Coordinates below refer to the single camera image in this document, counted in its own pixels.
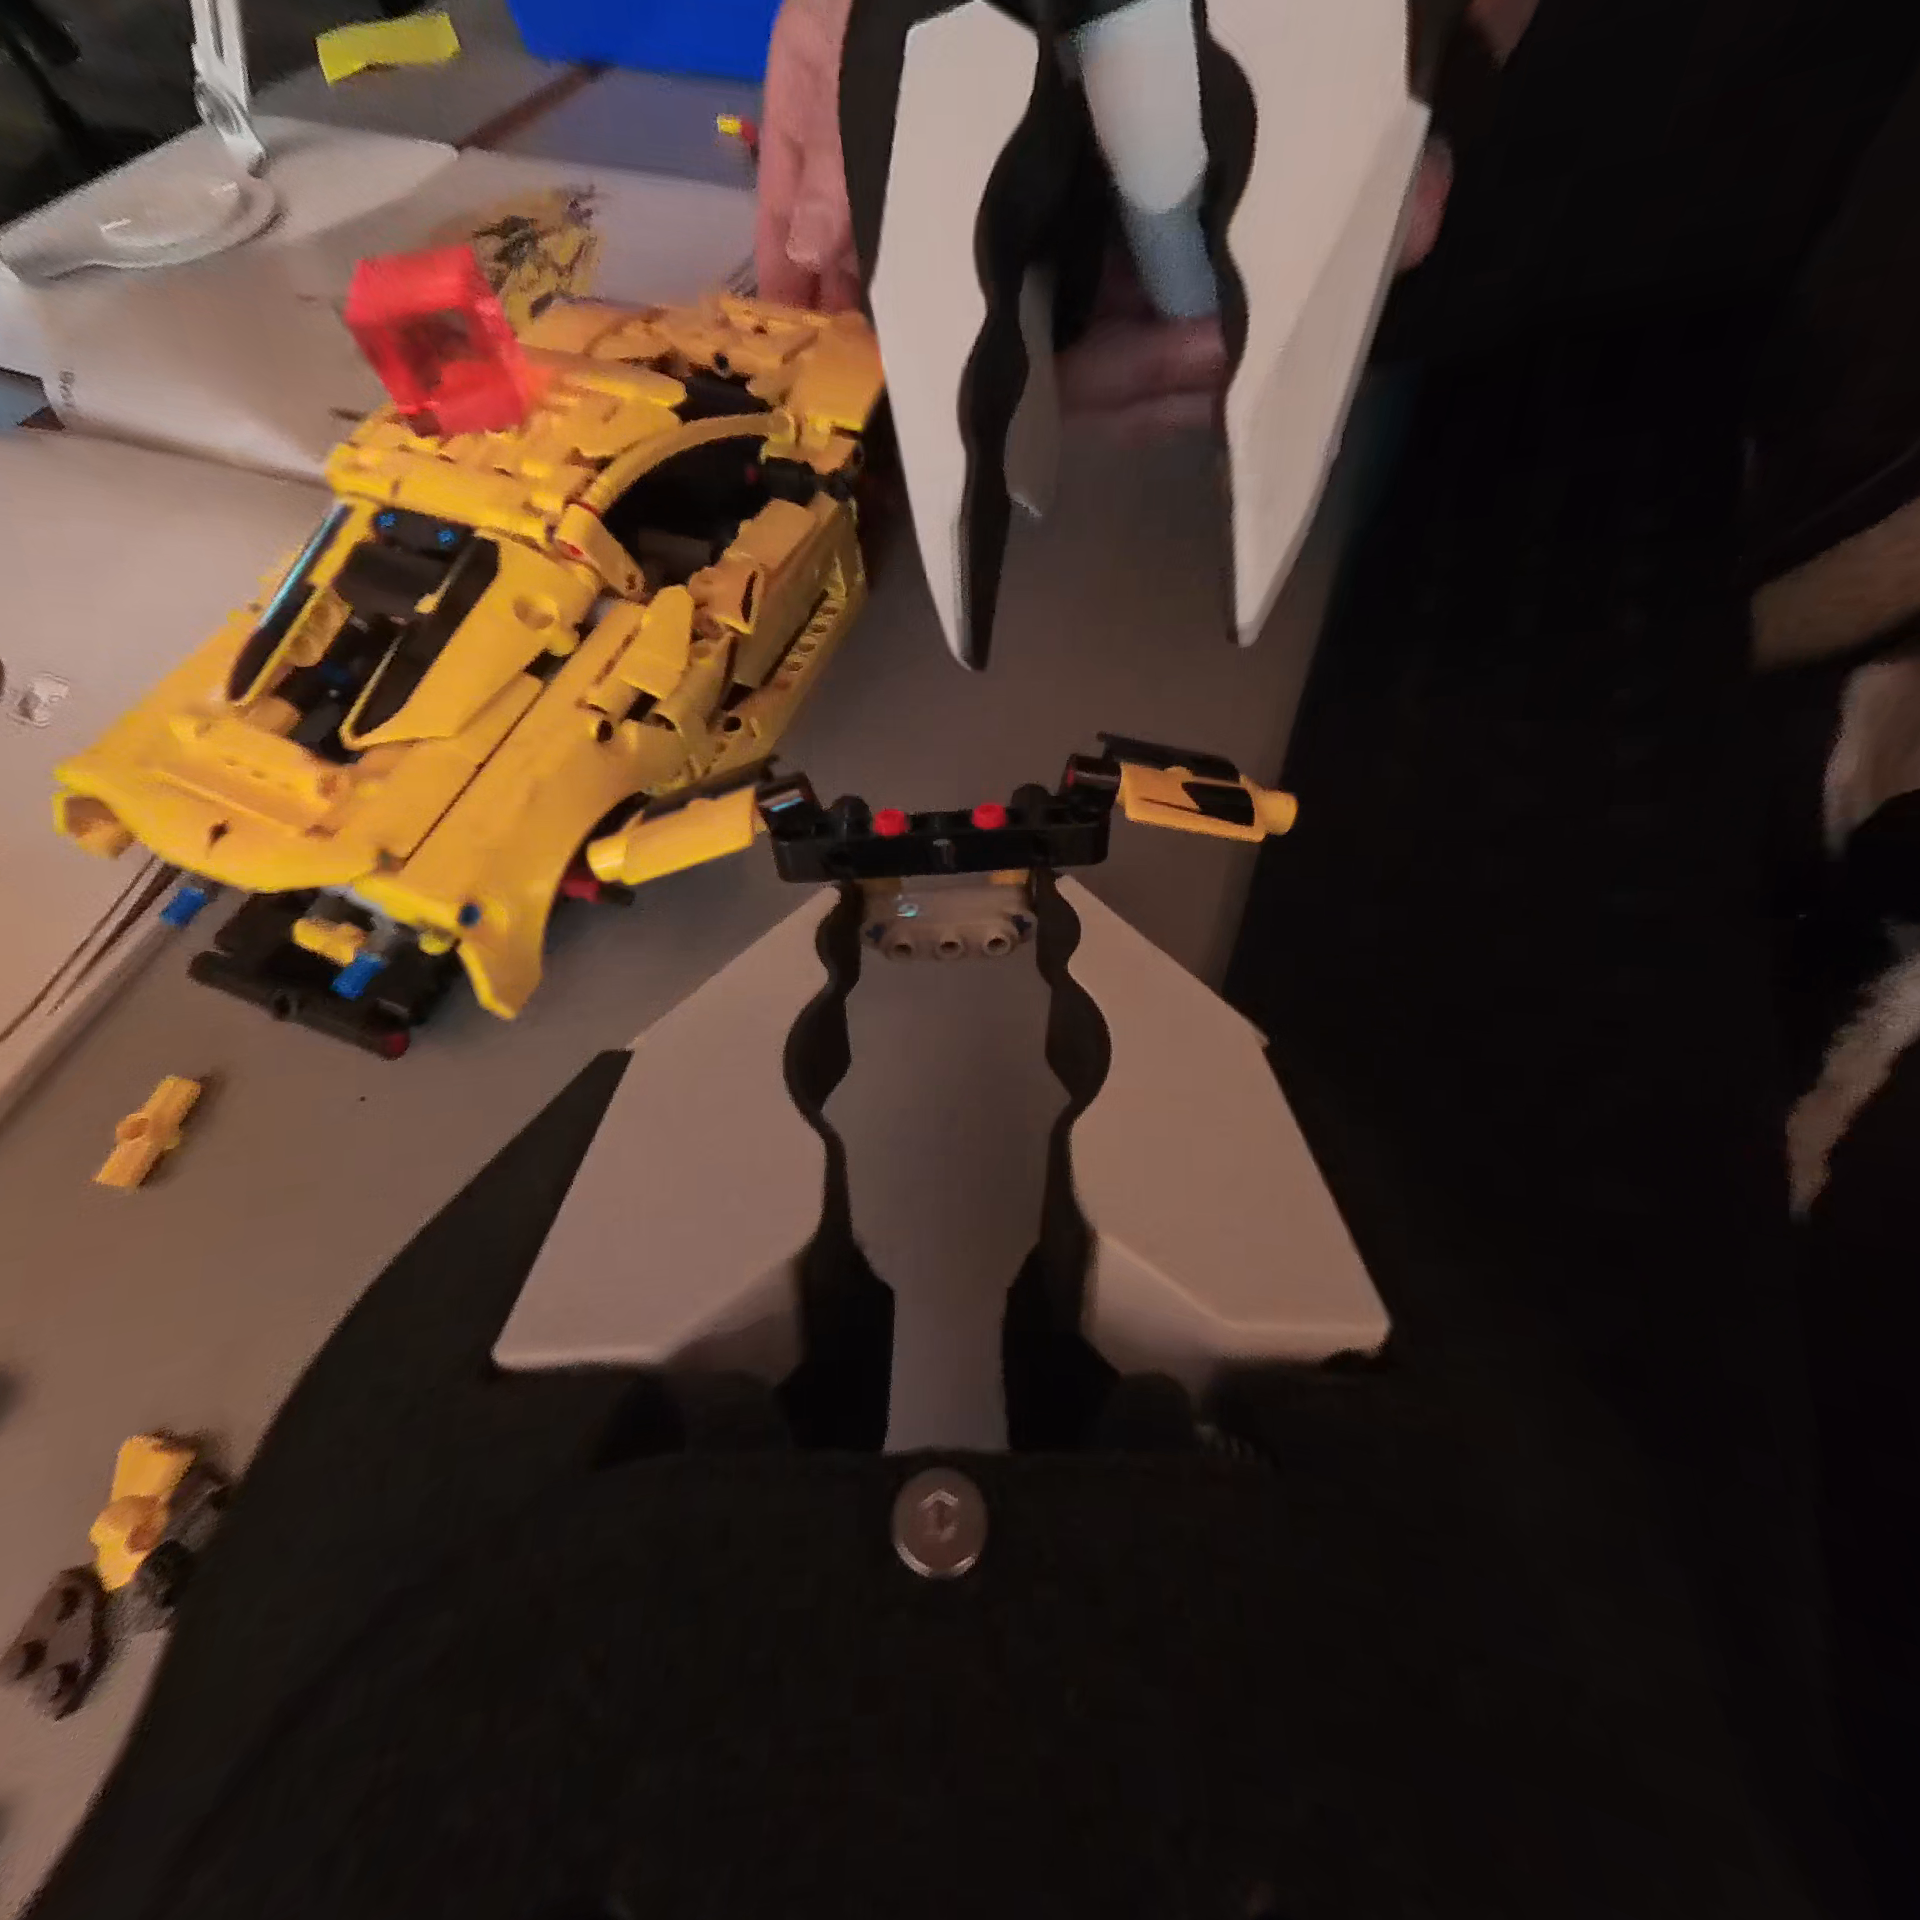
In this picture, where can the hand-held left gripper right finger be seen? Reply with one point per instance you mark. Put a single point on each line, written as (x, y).
(1213, 1201)

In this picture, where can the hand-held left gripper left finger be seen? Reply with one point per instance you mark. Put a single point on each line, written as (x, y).
(675, 1201)

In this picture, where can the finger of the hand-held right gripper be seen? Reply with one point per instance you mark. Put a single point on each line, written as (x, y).
(1320, 224)
(937, 300)

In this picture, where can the black yellow brick subassembly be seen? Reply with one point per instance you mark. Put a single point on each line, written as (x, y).
(931, 833)

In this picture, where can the grey desk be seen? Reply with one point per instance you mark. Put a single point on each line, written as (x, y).
(675, 1141)

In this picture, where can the person's right hand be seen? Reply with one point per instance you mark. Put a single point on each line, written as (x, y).
(803, 180)

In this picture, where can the blue plastic bin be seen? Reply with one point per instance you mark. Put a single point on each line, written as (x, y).
(644, 37)

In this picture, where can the person's torso in jacket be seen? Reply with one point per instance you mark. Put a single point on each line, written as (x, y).
(1575, 901)

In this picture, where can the red transparent brick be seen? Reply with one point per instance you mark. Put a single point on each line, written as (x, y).
(434, 338)

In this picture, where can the yellow brick car model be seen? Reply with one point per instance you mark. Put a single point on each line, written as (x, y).
(495, 705)

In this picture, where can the yellow brick connector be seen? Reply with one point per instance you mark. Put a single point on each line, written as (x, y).
(148, 1131)

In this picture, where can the yellow tape strip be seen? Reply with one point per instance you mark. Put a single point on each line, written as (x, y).
(386, 43)

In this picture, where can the yellow black brick part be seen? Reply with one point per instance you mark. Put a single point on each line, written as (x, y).
(143, 1499)

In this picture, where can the open instruction booklet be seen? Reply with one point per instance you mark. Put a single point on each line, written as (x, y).
(194, 360)

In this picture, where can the dark brown brick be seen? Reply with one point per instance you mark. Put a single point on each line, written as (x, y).
(52, 1642)

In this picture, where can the wooden book stand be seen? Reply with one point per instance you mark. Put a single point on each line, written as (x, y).
(148, 224)

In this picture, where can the small clear brick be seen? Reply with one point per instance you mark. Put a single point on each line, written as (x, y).
(36, 699)

